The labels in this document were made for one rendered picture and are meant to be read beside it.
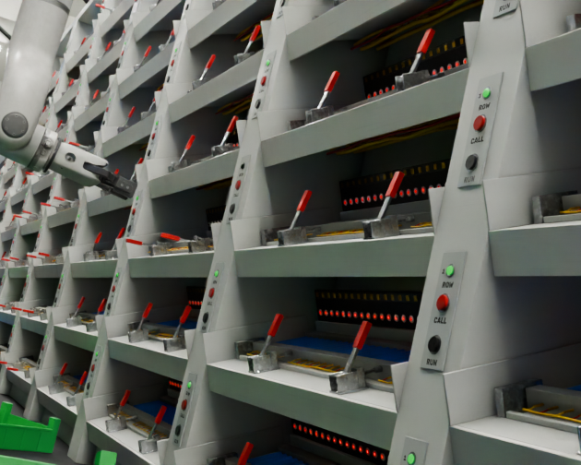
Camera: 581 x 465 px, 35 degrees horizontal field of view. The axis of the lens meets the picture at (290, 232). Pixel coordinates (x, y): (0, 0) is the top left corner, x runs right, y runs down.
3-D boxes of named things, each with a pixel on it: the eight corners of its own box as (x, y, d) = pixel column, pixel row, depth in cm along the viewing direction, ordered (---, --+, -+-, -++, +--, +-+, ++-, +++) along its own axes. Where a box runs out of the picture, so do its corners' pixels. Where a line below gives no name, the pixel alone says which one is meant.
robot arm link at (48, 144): (49, 124, 174) (64, 131, 175) (41, 131, 182) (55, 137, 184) (30, 163, 173) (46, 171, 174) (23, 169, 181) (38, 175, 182)
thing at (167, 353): (191, 385, 160) (181, 305, 160) (110, 357, 215) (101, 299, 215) (297, 363, 169) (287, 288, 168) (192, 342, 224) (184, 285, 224)
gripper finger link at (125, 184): (110, 168, 179) (141, 183, 181) (106, 170, 182) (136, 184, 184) (103, 183, 178) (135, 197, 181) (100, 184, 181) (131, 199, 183)
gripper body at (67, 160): (59, 131, 175) (112, 157, 179) (49, 138, 184) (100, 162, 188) (42, 166, 173) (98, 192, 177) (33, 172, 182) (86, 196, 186)
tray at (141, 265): (218, 277, 163) (210, 223, 163) (130, 277, 218) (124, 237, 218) (319, 261, 171) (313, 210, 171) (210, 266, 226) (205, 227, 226)
